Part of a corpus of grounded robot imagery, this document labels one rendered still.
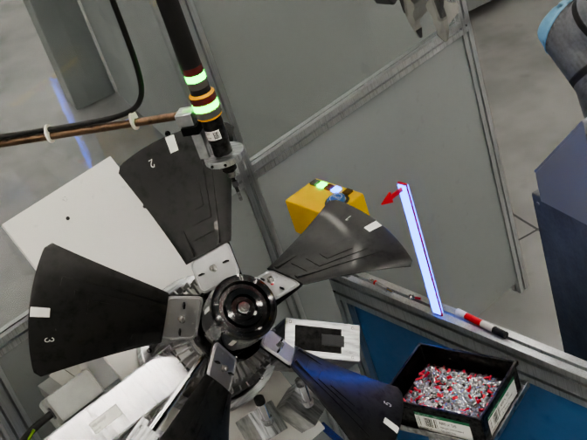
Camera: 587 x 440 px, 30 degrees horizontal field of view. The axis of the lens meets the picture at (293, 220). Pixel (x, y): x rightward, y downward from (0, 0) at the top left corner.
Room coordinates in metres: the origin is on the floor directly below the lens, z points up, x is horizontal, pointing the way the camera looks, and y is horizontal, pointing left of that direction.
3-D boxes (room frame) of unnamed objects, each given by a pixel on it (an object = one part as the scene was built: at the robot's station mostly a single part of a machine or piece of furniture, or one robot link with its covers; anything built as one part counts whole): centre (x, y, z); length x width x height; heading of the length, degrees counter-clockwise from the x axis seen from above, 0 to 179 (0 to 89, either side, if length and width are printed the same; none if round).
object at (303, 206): (2.09, -0.08, 1.02); 0.16 x 0.10 x 0.11; 32
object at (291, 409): (1.63, 0.10, 0.91); 0.12 x 0.08 x 0.12; 32
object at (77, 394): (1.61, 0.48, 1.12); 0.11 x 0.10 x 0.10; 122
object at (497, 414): (1.61, -0.18, 0.85); 0.22 x 0.17 x 0.07; 47
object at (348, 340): (1.70, 0.05, 0.98); 0.20 x 0.16 x 0.20; 32
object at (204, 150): (1.65, 0.08, 1.50); 0.09 x 0.07 x 0.10; 67
